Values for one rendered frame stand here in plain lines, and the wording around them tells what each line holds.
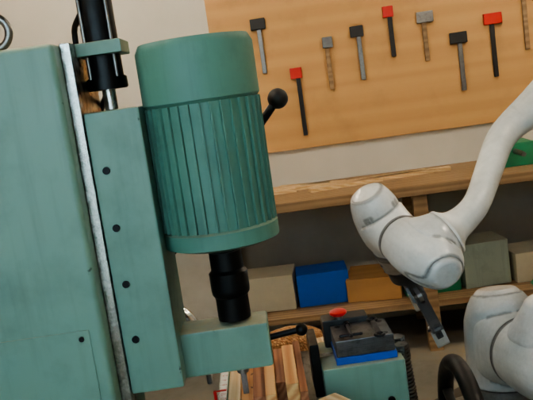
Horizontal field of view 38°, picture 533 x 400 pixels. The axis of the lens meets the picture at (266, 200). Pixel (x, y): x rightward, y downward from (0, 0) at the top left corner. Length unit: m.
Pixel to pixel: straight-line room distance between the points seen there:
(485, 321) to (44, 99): 1.07
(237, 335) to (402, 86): 3.33
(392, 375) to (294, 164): 3.21
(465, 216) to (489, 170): 0.13
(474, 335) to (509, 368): 0.16
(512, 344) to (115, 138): 0.92
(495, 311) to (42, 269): 1.01
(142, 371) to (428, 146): 3.44
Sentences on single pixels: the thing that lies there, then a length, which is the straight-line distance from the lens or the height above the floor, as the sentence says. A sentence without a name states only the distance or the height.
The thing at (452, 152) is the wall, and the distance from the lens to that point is 4.49.
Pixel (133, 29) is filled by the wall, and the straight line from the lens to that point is 4.54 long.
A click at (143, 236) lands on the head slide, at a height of 1.23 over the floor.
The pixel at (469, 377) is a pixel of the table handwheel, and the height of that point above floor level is 0.94.
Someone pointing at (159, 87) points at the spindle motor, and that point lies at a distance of 1.11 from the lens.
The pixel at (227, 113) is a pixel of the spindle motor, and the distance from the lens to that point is 1.10.
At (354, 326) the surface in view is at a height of 1.00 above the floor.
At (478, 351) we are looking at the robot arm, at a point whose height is 0.79.
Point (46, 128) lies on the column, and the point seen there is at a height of 1.41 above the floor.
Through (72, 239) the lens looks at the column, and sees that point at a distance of 1.11.
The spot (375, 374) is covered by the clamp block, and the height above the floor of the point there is 0.94.
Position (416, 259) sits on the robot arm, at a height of 1.06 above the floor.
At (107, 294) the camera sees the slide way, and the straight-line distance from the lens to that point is 1.16.
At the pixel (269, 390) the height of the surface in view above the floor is 0.95.
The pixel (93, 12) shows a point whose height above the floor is 1.56.
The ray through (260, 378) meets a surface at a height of 0.95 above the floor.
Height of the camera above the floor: 1.42
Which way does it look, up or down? 8 degrees down
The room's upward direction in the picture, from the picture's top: 8 degrees counter-clockwise
